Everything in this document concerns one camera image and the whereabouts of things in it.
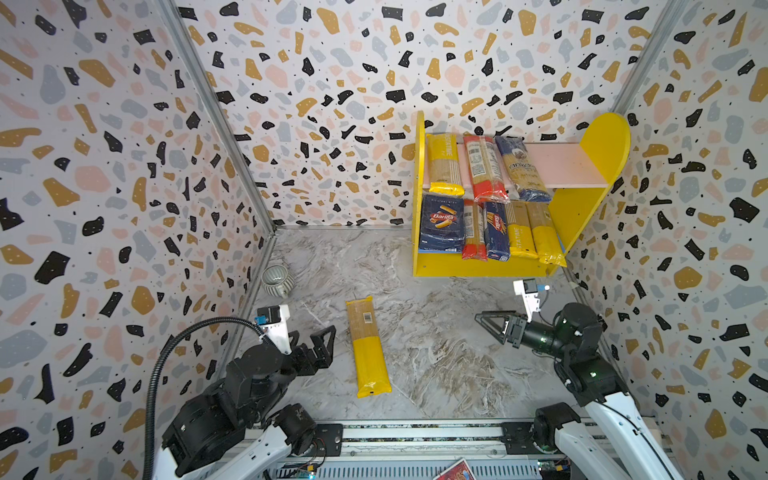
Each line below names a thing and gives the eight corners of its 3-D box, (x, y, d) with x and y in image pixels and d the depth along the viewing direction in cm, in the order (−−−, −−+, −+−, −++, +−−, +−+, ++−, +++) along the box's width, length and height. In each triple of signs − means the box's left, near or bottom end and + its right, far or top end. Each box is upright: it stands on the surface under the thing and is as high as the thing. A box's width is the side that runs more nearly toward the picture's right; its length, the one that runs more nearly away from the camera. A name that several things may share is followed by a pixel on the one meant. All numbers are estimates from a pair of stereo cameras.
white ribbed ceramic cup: (261, 292, 104) (252, 279, 98) (277, 274, 109) (270, 261, 103) (287, 305, 101) (280, 292, 95) (303, 286, 106) (297, 273, 100)
